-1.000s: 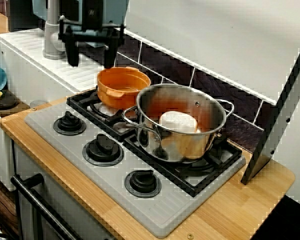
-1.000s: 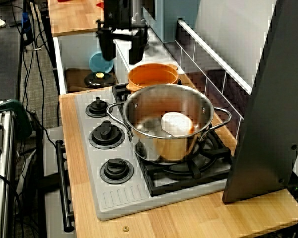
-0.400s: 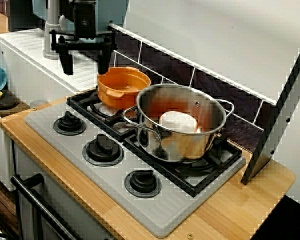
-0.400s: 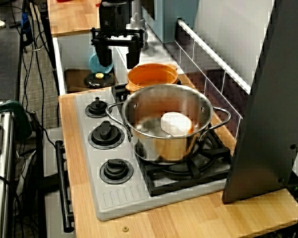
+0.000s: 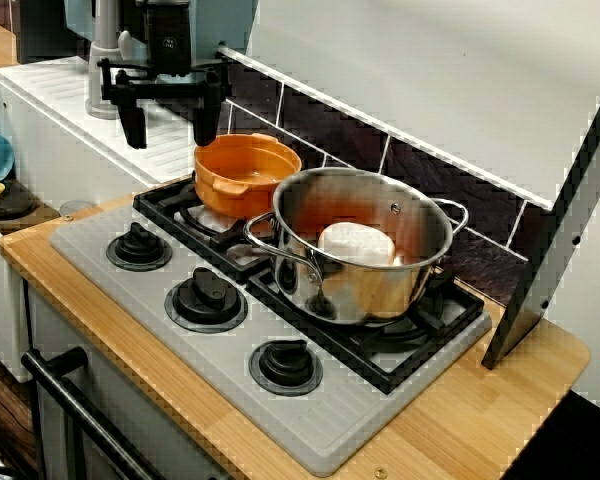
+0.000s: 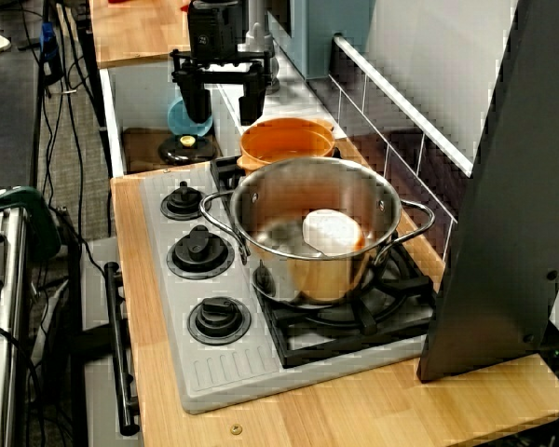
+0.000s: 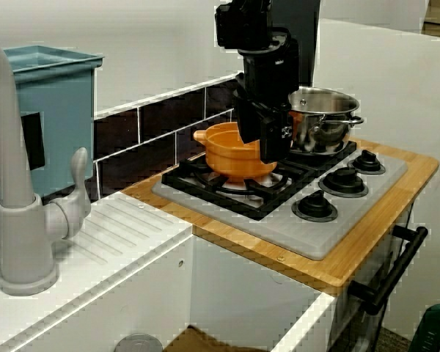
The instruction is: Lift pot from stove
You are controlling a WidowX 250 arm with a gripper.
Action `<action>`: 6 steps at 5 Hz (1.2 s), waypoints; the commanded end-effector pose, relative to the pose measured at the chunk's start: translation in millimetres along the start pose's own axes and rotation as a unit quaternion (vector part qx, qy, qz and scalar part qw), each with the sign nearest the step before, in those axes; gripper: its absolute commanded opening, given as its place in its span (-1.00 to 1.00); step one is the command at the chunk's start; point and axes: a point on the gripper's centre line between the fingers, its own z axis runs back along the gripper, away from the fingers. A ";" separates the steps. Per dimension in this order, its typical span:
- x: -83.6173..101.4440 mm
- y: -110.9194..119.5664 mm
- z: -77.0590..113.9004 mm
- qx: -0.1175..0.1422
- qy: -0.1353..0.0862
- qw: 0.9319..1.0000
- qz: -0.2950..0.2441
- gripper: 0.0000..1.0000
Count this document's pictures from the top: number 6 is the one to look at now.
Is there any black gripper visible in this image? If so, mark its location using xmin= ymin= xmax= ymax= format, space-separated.
xmin=170 ymin=0 xmax=275 ymax=127

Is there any orange plastic toy pot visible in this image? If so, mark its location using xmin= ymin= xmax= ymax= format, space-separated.
xmin=236 ymin=116 xmax=335 ymax=177

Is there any stainless steel pot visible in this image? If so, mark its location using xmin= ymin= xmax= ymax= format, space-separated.
xmin=198 ymin=156 xmax=437 ymax=309

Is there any black stove knob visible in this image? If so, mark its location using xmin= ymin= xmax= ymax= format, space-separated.
xmin=159 ymin=181 xmax=206 ymax=222
xmin=166 ymin=224 xmax=237 ymax=280
xmin=187 ymin=296 xmax=252 ymax=346

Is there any grey toy stove plate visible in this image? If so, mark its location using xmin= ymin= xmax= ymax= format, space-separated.
xmin=138 ymin=169 xmax=437 ymax=416

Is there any black stove grate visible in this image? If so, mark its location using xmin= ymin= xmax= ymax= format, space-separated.
xmin=209 ymin=143 xmax=438 ymax=370

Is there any round blue can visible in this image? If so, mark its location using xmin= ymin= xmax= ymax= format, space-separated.
xmin=167 ymin=96 xmax=214 ymax=139

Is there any black lid with yellow knob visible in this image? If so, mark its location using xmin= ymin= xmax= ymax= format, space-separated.
xmin=157 ymin=133 xmax=218 ymax=166

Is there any grey toy faucet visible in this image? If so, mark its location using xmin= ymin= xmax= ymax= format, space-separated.
xmin=238 ymin=0 xmax=281 ymax=96

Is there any white toy sink basin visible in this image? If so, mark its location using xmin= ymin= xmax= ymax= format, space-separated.
xmin=99 ymin=60 xmax=252 ymax=179

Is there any wooden table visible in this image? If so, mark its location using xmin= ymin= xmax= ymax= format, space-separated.
xmin=89 ymin=0 xmax=193 ymax=70

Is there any blue clamp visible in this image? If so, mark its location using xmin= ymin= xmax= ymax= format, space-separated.
xmin=38 ymin=20 xmax=58 ymax=62

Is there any dark tiled backsplash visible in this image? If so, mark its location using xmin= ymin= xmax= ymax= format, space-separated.
xmin=328 ymin=33 xmax=475 ymax=276

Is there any black desk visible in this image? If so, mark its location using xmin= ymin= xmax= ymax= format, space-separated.
xmin=0 ymin=0 xmax=43 ymax=192

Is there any green clamp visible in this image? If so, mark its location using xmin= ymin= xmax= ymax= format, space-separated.
xmin=0 ymin=185 xmax=62 ymax=262

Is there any white oven door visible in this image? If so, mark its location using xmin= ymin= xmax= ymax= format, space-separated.
xmin=80 ymin=237 xmax=143 ymax=447

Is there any black hood side panel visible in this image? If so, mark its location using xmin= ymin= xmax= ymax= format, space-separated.
xmin=416 ymin=0 xmax=559 ymax=384

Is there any wooden countertop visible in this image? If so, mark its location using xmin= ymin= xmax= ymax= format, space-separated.
xmin=110 ymin=139 xmax=559 ymax=447

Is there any black cable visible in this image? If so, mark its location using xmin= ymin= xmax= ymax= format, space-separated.
xmin=0 ymin=320 xmax=47 ymax=447
xmin=50 ymin=207 xmax=108 ymax=280

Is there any black oven door handle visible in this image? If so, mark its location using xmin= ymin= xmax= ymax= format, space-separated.
xmin=102 ymin=261 xmax=142 ymax=438

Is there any silver metal rail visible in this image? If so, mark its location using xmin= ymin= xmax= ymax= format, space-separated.
xmin=0 ymin=204 xmax=29 ymax=447

